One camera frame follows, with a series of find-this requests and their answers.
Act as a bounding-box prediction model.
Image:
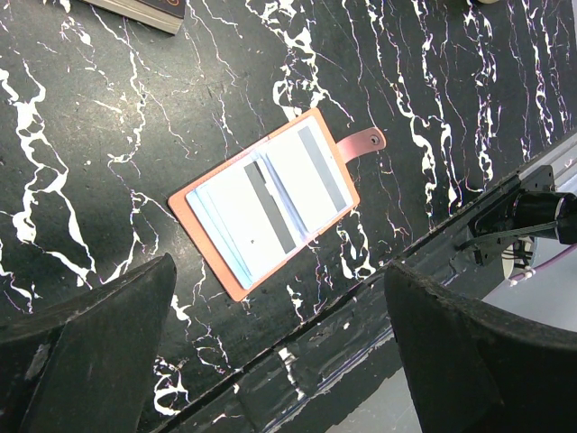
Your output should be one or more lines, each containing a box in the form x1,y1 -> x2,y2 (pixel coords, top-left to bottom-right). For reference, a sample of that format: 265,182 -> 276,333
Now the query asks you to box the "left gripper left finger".
1,253 -> 177,432

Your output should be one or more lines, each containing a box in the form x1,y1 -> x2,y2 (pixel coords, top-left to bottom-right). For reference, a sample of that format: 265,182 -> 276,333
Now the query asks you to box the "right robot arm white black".
513,191 -> 576,245

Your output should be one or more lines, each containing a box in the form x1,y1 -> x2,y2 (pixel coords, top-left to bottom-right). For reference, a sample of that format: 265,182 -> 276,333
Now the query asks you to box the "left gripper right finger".
383,262 -> 576,432

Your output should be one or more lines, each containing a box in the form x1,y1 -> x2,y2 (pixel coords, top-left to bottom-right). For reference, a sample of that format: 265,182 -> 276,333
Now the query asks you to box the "dark paperback book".
87,0 -> 186,35

